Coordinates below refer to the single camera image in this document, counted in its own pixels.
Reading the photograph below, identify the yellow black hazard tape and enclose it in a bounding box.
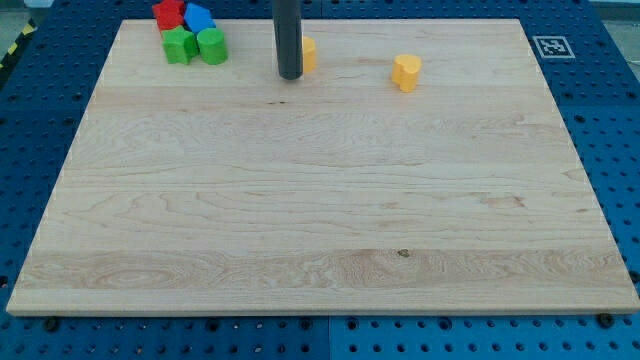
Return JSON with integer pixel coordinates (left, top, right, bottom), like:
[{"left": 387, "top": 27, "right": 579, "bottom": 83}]
[{"left": 1, "top": 18, "right": 38, "bottom": 71}]

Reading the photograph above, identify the yellow hexagon block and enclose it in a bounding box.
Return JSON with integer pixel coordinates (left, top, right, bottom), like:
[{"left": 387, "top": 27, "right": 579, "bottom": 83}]
[{"left": 302, "top": 36, "right": 317, "bottom": 74}]

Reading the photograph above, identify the white fiducial marker tag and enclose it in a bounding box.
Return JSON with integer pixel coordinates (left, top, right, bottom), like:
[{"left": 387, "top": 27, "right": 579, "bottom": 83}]
[{"left": 533, "top": 35, "right": 575, "bottom": 59}]

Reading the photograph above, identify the green cylinder block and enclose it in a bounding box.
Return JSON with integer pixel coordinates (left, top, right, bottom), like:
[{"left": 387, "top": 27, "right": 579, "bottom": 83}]
[{"left": 196, "top": 28, "right": 228, "bottom": 65}]

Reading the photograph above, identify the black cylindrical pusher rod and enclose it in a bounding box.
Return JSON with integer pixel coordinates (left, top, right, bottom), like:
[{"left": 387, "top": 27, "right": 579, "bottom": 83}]
[{"left": 272, "top": 0, "right": 303, "bottom": 80}]

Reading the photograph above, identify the red star block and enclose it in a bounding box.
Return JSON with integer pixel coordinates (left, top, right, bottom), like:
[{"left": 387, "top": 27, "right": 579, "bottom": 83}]
[{"left": 151, "top": 0, "right": 185, "bottom": 31}]

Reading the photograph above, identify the yellow heart block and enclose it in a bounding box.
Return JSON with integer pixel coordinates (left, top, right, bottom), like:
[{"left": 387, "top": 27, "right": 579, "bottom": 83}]
[{"left": 391, "top": 54, "right": 422, "bottom": 93}]

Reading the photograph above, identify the blue pentagon block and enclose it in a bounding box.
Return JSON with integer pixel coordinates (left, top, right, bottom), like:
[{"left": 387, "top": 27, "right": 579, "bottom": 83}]
[{"left": 184, "top": 2, "right": 216, "bottom": 34}]

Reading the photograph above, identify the light wooden board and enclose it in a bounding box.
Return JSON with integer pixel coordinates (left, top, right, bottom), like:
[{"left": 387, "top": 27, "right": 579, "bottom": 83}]
[{"left": 7, "top": 19, "right": 639, "bottom": 316}]

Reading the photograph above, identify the green star block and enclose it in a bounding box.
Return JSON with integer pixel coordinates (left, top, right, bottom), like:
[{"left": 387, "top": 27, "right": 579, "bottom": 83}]
[{"left": 161, "top": 26, "right": 198, "bottom": 65}]

